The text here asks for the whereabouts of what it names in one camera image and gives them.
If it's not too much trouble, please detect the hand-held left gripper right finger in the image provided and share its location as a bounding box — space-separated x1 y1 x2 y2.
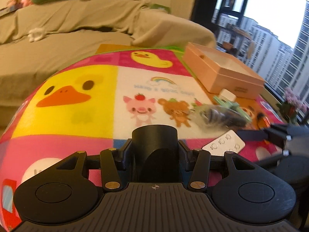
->
178 140 256 190

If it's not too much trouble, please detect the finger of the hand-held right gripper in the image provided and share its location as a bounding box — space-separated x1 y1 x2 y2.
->
255 150 290 168
238 123 290 149

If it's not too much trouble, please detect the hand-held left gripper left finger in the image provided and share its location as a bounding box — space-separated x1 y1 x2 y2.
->
54 139 133 190

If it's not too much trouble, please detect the pink cardboard box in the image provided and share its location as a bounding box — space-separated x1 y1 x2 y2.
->
182 42 265 99

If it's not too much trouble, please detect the mint green plastic object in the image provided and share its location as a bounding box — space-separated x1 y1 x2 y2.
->
212 95 253 123

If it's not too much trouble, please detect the clear bag with dark contents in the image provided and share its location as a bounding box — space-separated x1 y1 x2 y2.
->
192 103 249 132

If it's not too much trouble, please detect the small white box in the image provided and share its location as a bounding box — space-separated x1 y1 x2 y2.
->
219 89 237 102

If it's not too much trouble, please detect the potted plant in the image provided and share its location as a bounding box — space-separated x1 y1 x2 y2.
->
276 87 305 124

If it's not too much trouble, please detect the colourful cartoon play mat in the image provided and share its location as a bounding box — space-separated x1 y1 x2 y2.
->
0 44 290 232

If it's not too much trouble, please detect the small white plush toy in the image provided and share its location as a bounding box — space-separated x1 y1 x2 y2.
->
28 27 46 42

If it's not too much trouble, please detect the beige covered sofa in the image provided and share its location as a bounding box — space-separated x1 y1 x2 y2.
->
0 0 216 131

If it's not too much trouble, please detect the thin book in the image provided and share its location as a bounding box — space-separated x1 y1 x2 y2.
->
0 3 18 17

